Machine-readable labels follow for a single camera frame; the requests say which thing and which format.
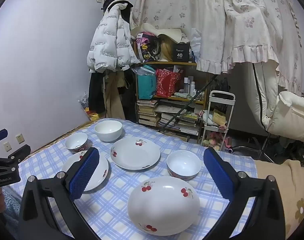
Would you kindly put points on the white cushioned chair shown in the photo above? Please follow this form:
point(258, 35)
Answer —
point(292, 115)

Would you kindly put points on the yellow box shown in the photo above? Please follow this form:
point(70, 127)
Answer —
point(219, 117)

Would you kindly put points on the plain white bowl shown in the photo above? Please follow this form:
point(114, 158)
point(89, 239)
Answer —
point(108, 131)

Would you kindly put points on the gold red packet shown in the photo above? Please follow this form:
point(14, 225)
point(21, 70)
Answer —
point(91, 115)

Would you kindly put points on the stack of old books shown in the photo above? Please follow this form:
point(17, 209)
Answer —
point(147, 112)

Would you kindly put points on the white cosmetic bottle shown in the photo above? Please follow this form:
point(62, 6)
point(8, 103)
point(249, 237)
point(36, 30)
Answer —
point(186, 85)
point(193, 88)

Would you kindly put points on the clear plastic bag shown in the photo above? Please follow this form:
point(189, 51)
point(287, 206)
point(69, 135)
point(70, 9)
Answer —
point(83, 104)

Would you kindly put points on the black cardboard box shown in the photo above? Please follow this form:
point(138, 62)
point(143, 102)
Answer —
point(180, 52)

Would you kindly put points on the colourful cartoon bag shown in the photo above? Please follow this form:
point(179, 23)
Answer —
point(147, 47)

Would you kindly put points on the pink plush toys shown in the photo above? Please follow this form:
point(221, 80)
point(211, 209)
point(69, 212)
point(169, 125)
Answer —
point(213, 138)

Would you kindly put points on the floral ruffled curtain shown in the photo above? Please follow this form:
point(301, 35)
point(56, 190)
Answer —
point(204, 10)

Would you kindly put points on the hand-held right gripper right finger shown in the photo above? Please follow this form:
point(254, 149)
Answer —
point(218, 175)

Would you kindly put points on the pile of magazines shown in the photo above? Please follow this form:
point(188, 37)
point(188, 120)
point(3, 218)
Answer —
point(184, 122)

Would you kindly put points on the wooden bookshelf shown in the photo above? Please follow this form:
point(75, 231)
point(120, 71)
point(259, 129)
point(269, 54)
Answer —
point(172, 63)

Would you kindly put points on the teal plastic bag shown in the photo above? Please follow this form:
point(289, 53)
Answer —
point(145, 85)

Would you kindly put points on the red patterned bowl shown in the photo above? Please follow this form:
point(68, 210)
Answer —
point(75, 142)
point(183, 163)

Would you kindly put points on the white trolley cart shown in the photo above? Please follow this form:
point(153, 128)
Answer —
point(222, 93)

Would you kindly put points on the blue plaid tablecloth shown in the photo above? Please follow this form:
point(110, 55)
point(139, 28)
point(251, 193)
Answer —
point(111, 205)

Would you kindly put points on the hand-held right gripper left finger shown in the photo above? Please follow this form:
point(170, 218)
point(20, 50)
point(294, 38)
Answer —
point(84, 175)

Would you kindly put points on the cream foam sheet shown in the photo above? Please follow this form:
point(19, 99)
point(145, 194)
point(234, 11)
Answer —
point(167, 33)

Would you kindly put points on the white cherry print plate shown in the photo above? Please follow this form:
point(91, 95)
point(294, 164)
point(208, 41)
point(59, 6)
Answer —
point(134, 155)
point(98, 177)
point(164, 205)

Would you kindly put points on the beige hanging pants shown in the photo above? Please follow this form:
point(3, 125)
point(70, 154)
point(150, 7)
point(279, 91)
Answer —
point(113, 97)

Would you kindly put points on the wall outlet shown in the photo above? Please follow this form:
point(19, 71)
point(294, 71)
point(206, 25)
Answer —
point(7, 146)
point(19, 138)

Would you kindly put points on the white printed puffer jacket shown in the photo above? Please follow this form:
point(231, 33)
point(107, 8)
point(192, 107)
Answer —
point(109, 42)

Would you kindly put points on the grey-blue fleece clothing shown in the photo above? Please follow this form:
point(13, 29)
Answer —
point(9, 205)

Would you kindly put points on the beige floral blanket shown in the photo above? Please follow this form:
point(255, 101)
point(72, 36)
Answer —
point(274, 192)

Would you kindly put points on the red gift bag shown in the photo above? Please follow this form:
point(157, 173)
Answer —
point(167, 82)

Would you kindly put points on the dark green pole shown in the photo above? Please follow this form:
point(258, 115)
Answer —
point(189, 102)

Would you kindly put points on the black hanging garment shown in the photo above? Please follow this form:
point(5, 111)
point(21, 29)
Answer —
point(95, 92)

